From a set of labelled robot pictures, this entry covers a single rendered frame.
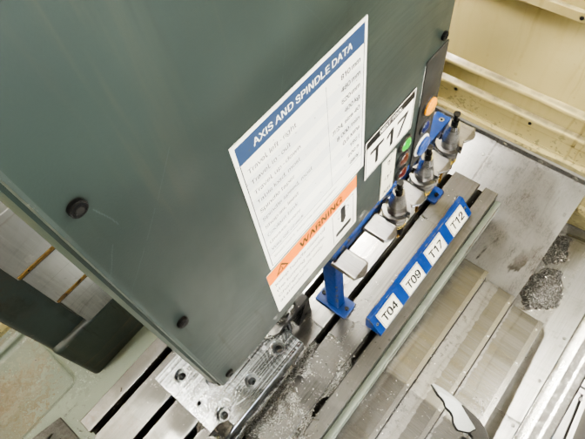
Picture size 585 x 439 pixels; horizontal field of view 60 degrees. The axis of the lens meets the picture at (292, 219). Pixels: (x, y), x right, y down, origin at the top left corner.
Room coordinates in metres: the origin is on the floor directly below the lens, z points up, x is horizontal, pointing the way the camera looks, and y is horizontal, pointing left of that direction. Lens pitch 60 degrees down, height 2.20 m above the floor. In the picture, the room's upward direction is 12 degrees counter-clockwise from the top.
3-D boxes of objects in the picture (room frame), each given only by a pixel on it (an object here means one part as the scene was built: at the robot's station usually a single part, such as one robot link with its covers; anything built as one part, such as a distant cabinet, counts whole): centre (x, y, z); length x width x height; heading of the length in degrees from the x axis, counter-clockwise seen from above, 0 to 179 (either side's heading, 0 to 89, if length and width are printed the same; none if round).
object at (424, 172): (0.61, -0.31, 1.26); 0.04 x 0.04 x 0.07
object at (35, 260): (0.72, 0.45, 1.16); 0.48 x 0.05 x 0.51; 130
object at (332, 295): (0.47, -0.07, 1.05); 0.10 x 0.05 x 0.30; 40
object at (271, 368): (0.35, 0.22, 0.97); 0.29 x 0.23 x 0.05; 130
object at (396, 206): (0.54, -0.23, 1.26); 0.04 x 0.04 x 0.07
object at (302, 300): (0.43, 0.06, 0.97); 0.13 x 0.03 x 0.15; 130
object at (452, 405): (0.11, -0.20, 1.28); 0.09 x 0.03 x 0.06; 10
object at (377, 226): (0.50, -0.19, 1.21); 0.07 x 0.05 x 0.01; 40
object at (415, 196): (0.57, -0.27, 1.21); 0.07 x 0.05 x 0.01; 40
